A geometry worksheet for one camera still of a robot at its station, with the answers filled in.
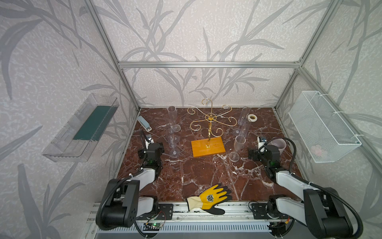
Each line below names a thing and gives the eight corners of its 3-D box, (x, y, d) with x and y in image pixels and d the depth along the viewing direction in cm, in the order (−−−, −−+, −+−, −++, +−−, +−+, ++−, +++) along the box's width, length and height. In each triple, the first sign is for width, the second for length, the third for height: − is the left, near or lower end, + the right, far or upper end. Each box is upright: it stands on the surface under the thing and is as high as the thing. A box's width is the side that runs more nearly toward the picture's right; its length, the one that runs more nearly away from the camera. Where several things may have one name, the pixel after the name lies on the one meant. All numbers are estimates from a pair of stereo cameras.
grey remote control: (147, 132, 108) (145, 128, 104) (138, 122, 114) (136, 117, 110) (152, 129, 109) (150, 125, 105) (143, 119, 116) (141, 115, 112)
